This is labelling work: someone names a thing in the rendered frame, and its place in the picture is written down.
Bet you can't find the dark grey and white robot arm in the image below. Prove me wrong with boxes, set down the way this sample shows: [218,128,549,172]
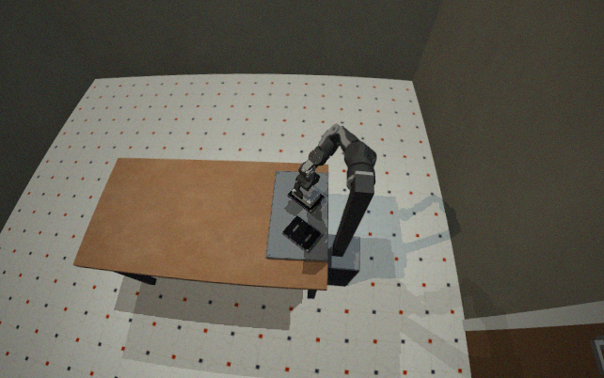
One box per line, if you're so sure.
[298,123,377,191]

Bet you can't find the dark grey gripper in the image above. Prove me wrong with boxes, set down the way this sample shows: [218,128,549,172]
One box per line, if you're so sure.
[294,170,320,199]

